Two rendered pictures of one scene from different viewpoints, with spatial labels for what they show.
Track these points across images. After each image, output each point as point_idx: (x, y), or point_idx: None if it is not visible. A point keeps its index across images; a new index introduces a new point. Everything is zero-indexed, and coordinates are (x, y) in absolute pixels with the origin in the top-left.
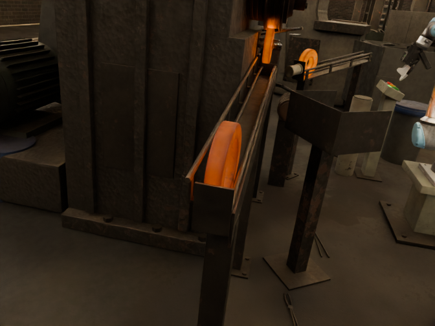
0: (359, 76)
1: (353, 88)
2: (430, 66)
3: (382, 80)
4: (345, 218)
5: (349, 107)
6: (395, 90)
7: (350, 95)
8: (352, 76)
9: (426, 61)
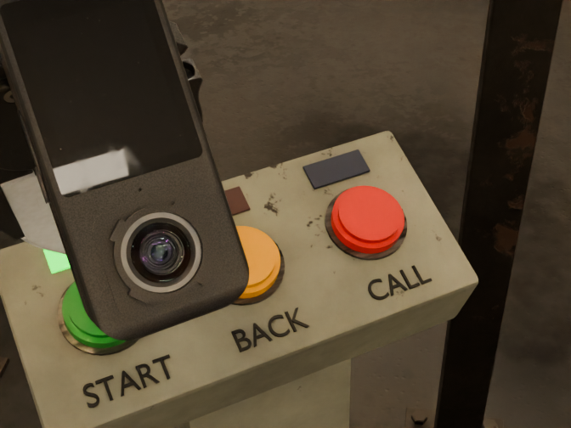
0: (510, 25)
1: (477, 106)
2: (85, 303)
3: (340, 149)
4: None
5: (461, 231)
6: (14, 337)
7: (471, 150)
8: (489, 7)
9: (36, 166)
